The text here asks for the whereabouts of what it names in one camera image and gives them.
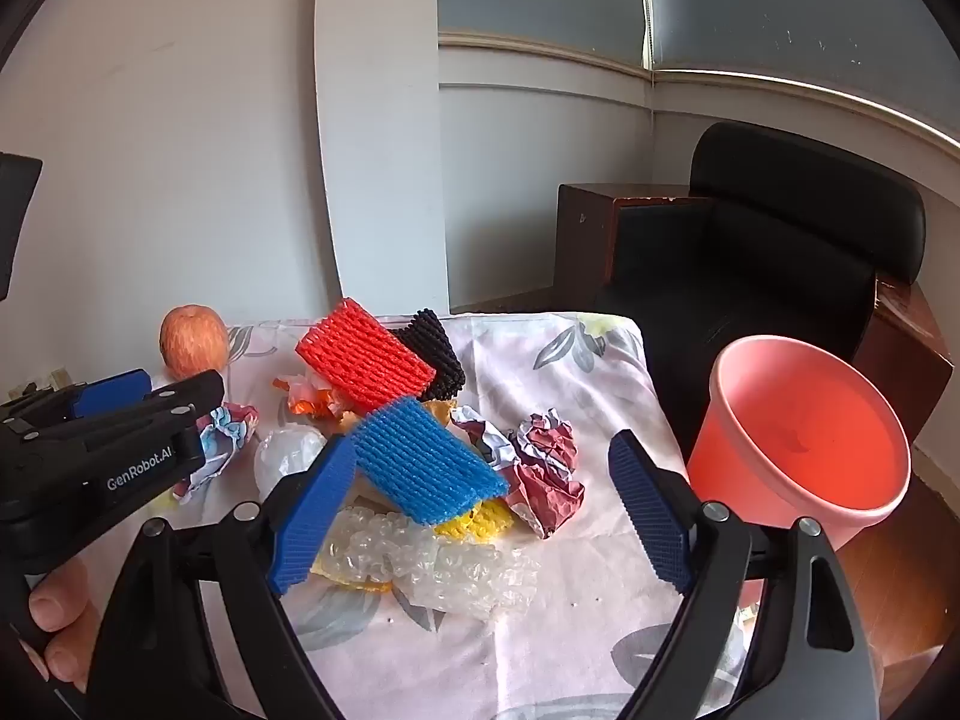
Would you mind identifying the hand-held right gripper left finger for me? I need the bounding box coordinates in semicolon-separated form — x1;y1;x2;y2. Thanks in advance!
88;433;358;720

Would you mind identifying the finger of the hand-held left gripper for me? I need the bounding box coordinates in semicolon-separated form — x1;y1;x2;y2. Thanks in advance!
0;369;154;430
15;370;226;467

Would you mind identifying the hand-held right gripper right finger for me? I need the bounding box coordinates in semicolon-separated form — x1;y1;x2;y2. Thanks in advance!
607;429;882;720

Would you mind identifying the pink blue paper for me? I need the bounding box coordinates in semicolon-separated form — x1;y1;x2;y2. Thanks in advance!
172;403;260;502

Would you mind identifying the white translucent plastic wrap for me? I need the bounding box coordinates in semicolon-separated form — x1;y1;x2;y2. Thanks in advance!
253;426;327;500

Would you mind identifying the maroon paper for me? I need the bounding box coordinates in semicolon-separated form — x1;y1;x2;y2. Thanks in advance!
504;409;587;539

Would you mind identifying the orange white snack wrapper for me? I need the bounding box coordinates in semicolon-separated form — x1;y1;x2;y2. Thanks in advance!
274;371;355;422

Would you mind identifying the blue foam fruit net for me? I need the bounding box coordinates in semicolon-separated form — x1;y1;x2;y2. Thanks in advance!
351;396;511;527

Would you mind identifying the clear bubble wrap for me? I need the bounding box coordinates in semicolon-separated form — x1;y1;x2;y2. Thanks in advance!
315;506;541;620

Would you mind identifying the red foam fruit net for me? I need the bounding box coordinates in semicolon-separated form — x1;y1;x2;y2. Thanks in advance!
295;298;437;415

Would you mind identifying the pink plastic bucket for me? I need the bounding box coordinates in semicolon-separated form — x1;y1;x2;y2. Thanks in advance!
686;336;912;550

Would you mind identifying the yellow foam fruit net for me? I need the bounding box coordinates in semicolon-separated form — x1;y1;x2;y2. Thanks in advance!
431;499;518;542

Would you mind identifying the white dark paper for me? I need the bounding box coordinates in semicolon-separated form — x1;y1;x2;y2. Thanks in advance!
450;405;520;470

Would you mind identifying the black foam fruit net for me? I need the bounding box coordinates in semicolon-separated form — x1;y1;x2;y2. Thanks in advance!
390;309;467;402

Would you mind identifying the person's left hand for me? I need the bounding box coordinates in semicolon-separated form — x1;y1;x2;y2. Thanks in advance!
19;551;102;706

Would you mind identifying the red apple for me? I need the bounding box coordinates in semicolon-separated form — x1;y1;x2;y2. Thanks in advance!
159;304;230;380

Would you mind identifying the pink floral cloth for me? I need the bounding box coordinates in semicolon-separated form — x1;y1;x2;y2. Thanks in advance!
75;311;751;720

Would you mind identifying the black leather wooden armchair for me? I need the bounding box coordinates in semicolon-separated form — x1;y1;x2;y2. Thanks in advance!
556;121;957;451

